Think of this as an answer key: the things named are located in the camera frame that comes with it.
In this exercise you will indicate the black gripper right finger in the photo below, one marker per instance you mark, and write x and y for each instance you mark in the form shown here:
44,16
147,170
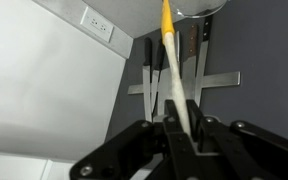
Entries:
195,116

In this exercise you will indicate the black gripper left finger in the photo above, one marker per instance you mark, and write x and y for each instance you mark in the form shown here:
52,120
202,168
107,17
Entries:
174,116

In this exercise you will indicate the yellow smiley-face spatula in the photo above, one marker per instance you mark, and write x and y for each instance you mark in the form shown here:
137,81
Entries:
175,73

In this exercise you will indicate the steel magnetic knife strip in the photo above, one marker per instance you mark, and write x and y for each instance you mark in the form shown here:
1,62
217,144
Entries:
224,80

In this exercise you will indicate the white wall power outlet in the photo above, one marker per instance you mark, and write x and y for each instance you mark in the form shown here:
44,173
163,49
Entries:
97,24

